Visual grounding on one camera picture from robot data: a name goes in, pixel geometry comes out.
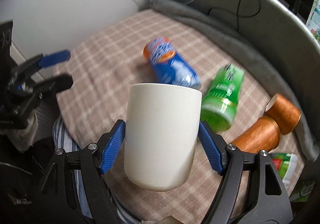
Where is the white ceramic cup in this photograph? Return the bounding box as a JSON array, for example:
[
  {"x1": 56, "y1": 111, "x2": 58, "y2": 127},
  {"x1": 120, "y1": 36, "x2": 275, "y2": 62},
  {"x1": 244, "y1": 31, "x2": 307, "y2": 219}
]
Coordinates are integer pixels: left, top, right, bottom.
[{"x1": 124, "y1": 83, "x2": 202, "y2": 191}]

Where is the orange paper cup front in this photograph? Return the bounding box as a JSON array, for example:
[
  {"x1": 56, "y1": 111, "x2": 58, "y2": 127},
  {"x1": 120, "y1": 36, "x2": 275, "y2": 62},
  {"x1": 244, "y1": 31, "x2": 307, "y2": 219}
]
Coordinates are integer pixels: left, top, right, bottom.
[{"x1": 231, "y1": 115, "x2": 280, "y2": 153}]

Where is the orange paper cup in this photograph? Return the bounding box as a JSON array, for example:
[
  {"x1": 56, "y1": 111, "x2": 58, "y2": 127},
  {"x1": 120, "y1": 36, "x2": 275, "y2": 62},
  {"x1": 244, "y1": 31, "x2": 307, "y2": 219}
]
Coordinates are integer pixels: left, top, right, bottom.
[
  {"x1": 265, "y1": 93, "x2": 301, "y2": 135},
  {"x1": 231, "y1": 115, "x2": 280, "y2": 153}
]

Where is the orange paper cup rear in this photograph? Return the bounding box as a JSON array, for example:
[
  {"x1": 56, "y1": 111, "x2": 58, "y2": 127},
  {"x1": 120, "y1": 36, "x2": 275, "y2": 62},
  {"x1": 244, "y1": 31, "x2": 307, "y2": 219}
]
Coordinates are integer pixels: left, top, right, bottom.
[{"x1": 265, "y1": 93, "x2": 301, "y2": 135}]

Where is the red green drink carton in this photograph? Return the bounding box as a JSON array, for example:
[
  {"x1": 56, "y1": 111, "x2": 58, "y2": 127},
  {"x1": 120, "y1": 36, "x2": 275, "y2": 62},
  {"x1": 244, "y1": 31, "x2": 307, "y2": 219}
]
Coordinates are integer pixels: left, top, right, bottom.
[{"x1": 271, "y1": 153, "x2": 298, "y2": 188}]

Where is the checkered table cloth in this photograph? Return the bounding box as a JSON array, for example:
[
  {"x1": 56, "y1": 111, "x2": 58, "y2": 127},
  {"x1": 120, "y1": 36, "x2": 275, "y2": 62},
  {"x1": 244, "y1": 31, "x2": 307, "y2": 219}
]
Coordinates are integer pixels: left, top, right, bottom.
[{"x1": 53, "y1": 8, "x2": 306, "y2": 224}]

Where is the blue orange drink can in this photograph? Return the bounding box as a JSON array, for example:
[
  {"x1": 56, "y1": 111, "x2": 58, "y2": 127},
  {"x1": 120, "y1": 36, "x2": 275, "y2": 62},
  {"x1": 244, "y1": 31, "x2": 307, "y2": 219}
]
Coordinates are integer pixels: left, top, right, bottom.
[{"x1": 143, "y1": 37, "x2": 201, "y2": 89}]

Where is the grey blanket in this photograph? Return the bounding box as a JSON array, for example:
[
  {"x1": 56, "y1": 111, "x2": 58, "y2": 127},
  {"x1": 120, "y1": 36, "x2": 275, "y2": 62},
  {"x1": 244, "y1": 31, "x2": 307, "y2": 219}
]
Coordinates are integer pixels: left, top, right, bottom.
[{"x1": 150, "y1": 0, "x2": 319, "y2": 161}]

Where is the black cable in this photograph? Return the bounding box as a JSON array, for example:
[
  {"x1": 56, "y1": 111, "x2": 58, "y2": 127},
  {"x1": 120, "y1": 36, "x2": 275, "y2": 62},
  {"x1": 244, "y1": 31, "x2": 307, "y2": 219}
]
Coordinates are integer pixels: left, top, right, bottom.
[{"x1": 207, "y1": 0, "x2": 303, "y2": 33}]

